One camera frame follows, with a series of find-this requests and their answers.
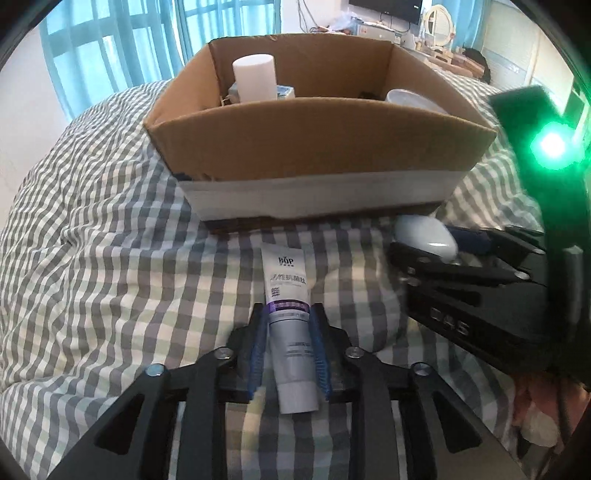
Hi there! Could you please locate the white dressing desk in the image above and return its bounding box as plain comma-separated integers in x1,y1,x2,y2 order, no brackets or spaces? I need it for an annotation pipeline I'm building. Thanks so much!
416,41,476,75

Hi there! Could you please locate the black wall television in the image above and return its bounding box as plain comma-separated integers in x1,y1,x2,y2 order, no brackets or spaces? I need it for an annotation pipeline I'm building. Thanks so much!
348,0,423,26

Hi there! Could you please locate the white grey cream tube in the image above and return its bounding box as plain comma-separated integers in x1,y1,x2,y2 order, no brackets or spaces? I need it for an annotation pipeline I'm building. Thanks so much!
260,243,320,415

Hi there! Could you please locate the red white plastic bag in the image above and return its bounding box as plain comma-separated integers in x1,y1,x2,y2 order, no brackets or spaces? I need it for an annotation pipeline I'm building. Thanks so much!
332,14,370,34

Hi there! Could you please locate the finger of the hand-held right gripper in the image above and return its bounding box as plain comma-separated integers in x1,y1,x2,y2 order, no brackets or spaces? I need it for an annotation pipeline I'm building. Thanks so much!
450,225,548,278
388,241,536,308

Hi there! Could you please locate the blue tissue pack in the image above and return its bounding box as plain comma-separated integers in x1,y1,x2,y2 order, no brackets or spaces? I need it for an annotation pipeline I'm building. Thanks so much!
225,84,296,104

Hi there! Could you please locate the black bag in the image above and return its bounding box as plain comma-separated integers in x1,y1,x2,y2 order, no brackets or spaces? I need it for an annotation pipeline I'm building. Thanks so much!
462,46,492,84

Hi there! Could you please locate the white oval mirror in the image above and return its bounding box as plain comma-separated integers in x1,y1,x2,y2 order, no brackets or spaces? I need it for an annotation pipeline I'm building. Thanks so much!
422,4,455,49

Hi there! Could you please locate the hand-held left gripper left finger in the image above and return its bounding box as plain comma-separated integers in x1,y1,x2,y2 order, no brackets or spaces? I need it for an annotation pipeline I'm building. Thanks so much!
46,302,273,480

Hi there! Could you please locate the white oval mouse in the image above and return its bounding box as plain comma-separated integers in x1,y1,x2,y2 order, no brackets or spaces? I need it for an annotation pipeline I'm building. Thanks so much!
394,216,459,261

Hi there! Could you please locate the white sliding wardrobe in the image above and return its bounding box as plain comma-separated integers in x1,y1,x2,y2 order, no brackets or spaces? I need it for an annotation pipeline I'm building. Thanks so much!
480,0,583,121

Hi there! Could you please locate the brown cardboard box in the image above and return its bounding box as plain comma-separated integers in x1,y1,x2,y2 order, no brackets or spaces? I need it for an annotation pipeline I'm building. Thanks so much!
143,33,498,234

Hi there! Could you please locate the pink patterned clothing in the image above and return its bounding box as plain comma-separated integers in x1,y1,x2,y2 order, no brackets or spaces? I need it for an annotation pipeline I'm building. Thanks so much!
510,369,583,462

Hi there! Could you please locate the clear plastic water bottle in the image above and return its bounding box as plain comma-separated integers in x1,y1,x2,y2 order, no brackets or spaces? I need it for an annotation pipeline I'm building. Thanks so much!
385,89,450,115

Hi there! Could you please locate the hanging wall cable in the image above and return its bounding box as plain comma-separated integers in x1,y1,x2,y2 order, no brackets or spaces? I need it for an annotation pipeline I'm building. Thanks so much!
298,0,319,33

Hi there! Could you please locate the wide teal curtain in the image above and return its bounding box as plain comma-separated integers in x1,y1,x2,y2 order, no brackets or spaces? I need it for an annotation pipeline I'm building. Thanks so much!
39,0,181,121

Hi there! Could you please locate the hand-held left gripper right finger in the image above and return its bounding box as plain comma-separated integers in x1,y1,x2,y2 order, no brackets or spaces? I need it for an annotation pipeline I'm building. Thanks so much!
309,302,527,480

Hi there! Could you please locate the white foam cylinder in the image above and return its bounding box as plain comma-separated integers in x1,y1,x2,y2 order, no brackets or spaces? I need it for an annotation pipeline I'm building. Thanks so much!
232,54,276,102

